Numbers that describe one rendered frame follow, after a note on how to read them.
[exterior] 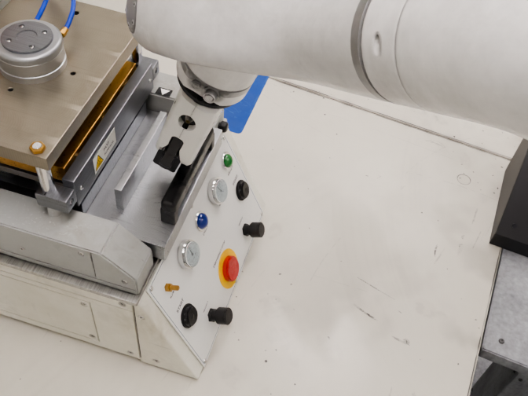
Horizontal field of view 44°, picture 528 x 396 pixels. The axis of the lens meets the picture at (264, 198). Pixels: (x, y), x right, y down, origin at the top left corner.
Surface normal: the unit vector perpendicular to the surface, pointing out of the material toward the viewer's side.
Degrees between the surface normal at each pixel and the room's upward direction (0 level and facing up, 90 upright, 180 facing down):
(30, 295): 90
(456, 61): 86
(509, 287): 0
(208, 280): 65
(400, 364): 0
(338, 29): 75
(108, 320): 90
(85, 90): 0
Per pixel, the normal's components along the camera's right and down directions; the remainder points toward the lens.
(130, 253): 0.69, -0.30
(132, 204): 0.08, -0.63
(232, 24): -0.28, 0.25
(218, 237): 0.90, -0.02
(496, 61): -0.72, 0.32
